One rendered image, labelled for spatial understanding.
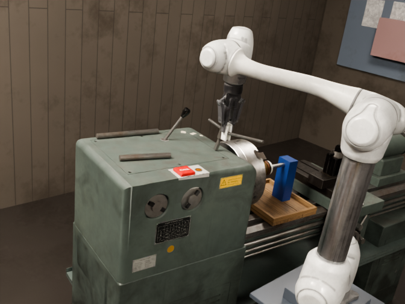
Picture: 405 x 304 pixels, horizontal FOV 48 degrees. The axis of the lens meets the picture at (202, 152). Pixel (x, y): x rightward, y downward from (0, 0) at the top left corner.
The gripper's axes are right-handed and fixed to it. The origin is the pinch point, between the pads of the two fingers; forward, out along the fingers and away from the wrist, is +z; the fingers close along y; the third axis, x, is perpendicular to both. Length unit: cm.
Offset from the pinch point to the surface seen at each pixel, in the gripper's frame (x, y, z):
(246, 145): 8.4, 19.9, 11.6
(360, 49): 200, 349, 5
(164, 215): -14.1, -34.6, 23.6
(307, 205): -1, 60, 46
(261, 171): -2.3, 21.3, 20.0
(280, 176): 12, 50, 34
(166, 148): 11.8, -20.3, 9.5
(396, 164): 4, 142, 37
